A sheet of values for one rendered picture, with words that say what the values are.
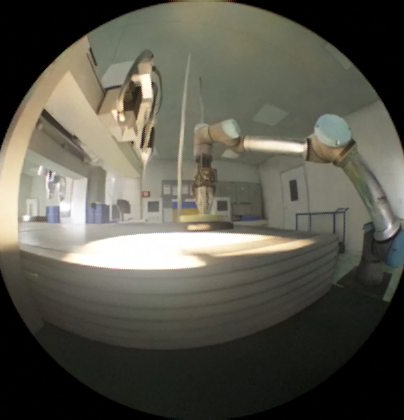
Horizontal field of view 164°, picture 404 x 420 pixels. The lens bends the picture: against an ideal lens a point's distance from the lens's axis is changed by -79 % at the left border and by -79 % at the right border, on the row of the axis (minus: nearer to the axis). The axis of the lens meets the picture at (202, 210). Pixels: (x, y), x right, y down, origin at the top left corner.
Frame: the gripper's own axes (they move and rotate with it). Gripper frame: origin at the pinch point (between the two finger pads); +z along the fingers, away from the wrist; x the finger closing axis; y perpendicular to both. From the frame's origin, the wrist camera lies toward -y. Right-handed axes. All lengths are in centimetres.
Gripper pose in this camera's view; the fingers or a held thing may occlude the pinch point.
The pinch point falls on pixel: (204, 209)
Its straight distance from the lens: 55.0
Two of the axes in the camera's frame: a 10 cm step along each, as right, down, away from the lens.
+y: 2.0, -0.4, -9.8
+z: 0.3, 10.0, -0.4
